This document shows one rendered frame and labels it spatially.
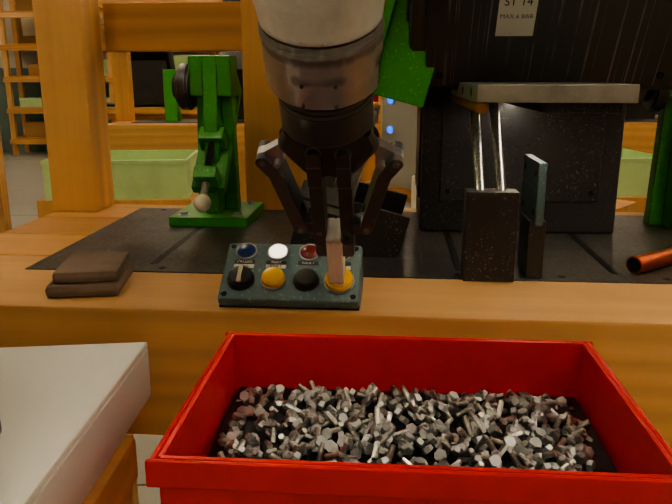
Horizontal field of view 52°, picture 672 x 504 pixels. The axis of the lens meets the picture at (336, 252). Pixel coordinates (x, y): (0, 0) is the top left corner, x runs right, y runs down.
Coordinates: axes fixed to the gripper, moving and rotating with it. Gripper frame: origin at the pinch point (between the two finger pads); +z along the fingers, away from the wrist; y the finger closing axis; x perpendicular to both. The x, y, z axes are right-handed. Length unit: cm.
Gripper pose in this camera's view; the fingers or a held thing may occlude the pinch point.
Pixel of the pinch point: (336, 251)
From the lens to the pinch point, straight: 68.8
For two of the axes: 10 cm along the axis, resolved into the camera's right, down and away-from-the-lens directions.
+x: 0.7, -7.6, 6.5
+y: 10.0, 0.2, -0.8
